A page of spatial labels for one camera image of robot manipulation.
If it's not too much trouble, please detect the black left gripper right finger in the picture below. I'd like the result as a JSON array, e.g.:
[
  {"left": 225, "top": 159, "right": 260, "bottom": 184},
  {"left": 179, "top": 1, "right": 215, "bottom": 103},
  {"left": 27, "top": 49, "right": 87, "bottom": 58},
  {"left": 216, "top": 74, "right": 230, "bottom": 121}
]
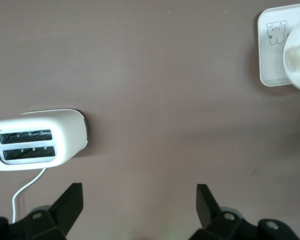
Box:
[{"left": 191, "top": 184, "right": 260, "bottom": 240}]

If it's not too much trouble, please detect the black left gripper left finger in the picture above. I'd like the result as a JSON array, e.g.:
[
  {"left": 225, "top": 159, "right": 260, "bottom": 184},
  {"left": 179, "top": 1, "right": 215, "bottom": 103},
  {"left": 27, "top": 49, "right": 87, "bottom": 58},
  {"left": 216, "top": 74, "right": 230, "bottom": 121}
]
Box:
[{"left": 12, "top": 182, "right": 85, "bottom": 240}]

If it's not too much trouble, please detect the white two-slot toaster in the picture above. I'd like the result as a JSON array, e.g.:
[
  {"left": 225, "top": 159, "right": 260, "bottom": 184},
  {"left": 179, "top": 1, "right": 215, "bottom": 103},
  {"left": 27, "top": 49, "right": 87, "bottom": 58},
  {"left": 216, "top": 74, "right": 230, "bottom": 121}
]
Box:
[{"left": 0, "top": 108, "right": 89, "bottom": 172}]

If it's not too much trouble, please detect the cream tray with rabbit print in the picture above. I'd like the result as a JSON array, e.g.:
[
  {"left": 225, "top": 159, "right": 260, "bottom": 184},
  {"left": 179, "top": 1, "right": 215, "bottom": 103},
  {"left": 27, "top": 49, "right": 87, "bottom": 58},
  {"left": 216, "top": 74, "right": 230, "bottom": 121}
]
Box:
[{"left": 257, "top": 1, "right": 300, "bottom": 88}]

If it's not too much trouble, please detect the white toaster power cable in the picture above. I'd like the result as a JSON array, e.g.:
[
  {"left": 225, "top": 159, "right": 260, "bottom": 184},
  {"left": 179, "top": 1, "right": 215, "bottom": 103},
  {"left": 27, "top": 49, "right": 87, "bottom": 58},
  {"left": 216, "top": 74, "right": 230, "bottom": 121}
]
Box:
[{"left": 11, "top": 167, "right": 47, "bottom": 225}]

